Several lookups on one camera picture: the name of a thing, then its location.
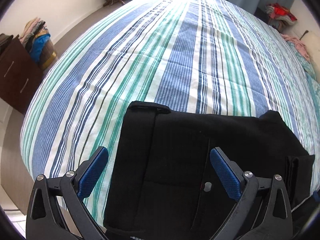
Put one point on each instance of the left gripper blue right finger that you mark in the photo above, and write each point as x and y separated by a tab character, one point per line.
262	209

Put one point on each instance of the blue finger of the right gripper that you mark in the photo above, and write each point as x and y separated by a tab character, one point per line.
316	196

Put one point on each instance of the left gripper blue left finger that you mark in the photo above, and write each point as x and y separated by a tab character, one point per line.
44	216

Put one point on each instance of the black pants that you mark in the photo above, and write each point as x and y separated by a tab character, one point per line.
163	185

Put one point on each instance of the teal floral pillow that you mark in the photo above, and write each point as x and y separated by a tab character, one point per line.
314	91

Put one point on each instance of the dark brown dresser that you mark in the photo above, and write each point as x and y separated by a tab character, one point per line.
20	76

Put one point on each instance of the striped blue green bed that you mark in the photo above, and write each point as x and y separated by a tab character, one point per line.
196	56

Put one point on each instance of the colourful clothes pile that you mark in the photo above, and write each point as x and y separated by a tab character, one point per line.
36	40

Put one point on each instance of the pink garment on bed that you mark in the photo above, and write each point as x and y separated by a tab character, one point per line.
299	48

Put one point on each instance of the cream padded headboard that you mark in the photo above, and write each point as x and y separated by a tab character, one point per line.
312	43

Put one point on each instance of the olive cloth on dresser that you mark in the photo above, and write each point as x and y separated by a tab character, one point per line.
4	41

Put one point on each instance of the red clothes pile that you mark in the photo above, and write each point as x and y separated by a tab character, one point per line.
279	17

